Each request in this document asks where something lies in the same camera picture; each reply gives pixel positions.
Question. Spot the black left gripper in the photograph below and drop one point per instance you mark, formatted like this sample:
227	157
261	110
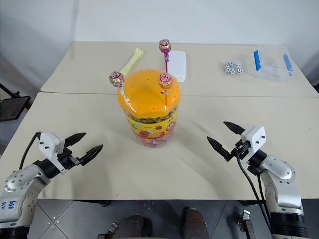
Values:
68	156

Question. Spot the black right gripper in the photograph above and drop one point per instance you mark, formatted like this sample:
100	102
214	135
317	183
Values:
239	148

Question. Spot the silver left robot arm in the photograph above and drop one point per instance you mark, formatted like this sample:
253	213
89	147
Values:
22	184

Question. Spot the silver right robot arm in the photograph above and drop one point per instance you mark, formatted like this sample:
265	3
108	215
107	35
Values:
279	179

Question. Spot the lollipop with white stick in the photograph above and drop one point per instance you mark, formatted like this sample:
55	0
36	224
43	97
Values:
117	81

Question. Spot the orange-lidded lollipop jar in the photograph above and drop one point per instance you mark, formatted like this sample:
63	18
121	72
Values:
150	107

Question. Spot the lollipop with orange stick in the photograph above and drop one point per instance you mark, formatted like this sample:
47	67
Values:
165	82

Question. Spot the lollipop with pink stick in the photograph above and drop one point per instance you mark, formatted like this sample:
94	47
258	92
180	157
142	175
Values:
165	47

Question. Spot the black chair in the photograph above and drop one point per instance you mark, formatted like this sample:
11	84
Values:
12	104

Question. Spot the clear box with blue clips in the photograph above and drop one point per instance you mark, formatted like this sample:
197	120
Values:
271	63

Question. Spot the dark brown rounded shape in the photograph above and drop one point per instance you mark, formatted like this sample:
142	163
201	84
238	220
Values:
135	226
195	222

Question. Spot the pale yellow bone toy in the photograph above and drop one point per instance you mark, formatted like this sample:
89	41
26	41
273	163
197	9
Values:
132	62

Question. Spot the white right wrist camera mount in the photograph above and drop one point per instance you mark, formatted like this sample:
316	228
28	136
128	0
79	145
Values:
254	139

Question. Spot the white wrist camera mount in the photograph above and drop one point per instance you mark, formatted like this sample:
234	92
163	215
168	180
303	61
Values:
254	139
51	145

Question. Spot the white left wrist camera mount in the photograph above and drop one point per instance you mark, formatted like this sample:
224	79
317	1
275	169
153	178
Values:
51	145

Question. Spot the black metal bracket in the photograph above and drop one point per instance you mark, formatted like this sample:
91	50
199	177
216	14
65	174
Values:
109	230
246	222

